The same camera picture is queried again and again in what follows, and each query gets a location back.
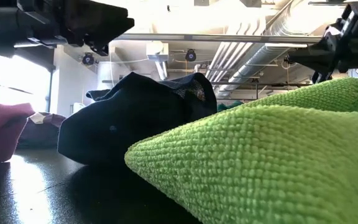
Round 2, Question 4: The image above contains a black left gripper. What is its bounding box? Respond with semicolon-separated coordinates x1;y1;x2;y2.
0;0;135;58

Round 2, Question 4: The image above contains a navy blue towel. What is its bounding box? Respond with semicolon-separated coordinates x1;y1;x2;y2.
57;72;218;166

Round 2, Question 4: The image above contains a lime green towel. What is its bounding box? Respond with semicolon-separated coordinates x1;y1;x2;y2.
124;77;358;224

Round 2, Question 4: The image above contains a purple towel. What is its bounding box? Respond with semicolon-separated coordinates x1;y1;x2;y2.
17;111;67;149

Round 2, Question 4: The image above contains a black round ceiling lamp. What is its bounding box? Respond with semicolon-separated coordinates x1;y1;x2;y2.
81;52;96;66
185;49;198;62

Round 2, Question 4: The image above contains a white ceiling unit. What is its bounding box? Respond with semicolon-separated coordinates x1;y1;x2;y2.
145;40;170;62

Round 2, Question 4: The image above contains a black pipe railing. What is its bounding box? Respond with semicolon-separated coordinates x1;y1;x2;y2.
209;81;313;100

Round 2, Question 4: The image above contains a large bright window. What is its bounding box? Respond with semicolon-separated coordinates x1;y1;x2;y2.
0;51;52;110

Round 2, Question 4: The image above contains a grey overhead rig beam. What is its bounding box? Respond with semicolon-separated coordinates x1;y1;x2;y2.
113;33;323;44

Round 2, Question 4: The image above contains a silver ceiling duct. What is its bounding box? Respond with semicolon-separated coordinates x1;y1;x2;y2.
216;0;354;99

